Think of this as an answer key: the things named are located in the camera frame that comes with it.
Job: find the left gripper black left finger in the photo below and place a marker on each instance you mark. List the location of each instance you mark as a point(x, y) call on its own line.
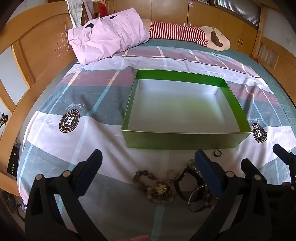
point(43, 220)

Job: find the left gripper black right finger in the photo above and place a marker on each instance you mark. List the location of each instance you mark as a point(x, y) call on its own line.
point(227, 219)

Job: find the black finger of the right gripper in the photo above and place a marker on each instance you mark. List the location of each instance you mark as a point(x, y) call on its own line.
point(250, 170)
point(287, 157)

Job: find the silver bangle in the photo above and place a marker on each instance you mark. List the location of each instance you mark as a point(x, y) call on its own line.
point(200, 199)

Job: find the black watch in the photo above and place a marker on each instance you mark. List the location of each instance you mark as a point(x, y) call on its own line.
point(187, 181)

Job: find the gold clover brooch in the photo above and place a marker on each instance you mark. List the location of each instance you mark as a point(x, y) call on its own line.
point(161, 188)

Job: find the green crystal brooch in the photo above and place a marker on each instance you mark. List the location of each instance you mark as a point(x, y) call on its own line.
point(192, 165)

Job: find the wooden footboard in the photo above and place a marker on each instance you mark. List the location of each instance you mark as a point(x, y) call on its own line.
point(278, 61)

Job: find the plaid bed quilt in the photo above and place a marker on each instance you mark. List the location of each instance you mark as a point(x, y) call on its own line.
point(85, 112)

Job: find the green cardboard box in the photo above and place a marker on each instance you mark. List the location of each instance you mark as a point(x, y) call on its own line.
point(171, 110)

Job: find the striped plush doll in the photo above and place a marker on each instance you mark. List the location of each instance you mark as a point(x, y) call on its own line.
point(209, 37)

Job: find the wooden headboard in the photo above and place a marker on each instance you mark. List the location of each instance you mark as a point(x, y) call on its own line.
point(39, 43)

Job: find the pink pillow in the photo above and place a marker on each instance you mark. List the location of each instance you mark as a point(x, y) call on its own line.
point(103, 37)

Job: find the clothes on chair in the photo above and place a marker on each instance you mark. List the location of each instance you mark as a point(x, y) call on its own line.
point(82, 11)

